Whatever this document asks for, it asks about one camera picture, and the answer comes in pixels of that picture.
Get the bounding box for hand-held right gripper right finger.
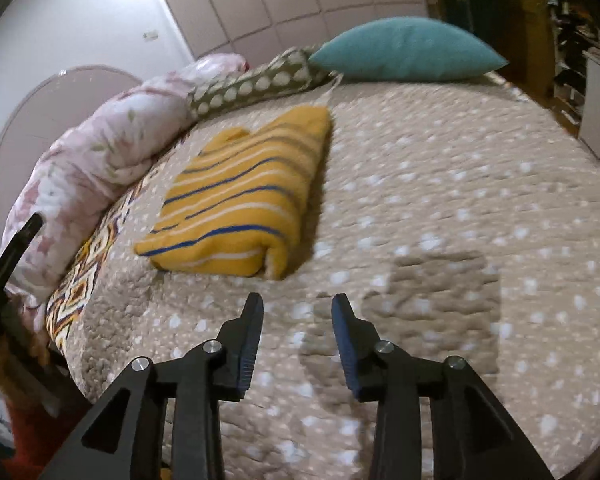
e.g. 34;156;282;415
331;293;553;480

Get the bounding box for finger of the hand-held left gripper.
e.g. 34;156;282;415
0;212;46;356

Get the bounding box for geometric patterned blanket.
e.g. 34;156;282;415
45;160;161;346

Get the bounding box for pink floral duvet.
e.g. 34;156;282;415
0;52;248;331

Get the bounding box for pale pink headboard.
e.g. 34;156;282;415
0;64;143;216

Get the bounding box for teal pillow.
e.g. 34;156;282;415
307;16;510;82

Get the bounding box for olive sheep print pillow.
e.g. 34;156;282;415
187;46;333;121

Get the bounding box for red cloth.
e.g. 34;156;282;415
0;340;96;480

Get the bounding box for beige spotted bedspread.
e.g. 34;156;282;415
45;77;600;480

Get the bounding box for brown wooden door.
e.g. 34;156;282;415
430;0;551;101

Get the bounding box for cluttered shoe rack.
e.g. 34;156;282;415
547;0;600;126

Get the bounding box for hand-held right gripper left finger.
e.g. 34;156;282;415
37;292;265;480

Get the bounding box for yellow striped sweater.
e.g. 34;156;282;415
134;105;333;281

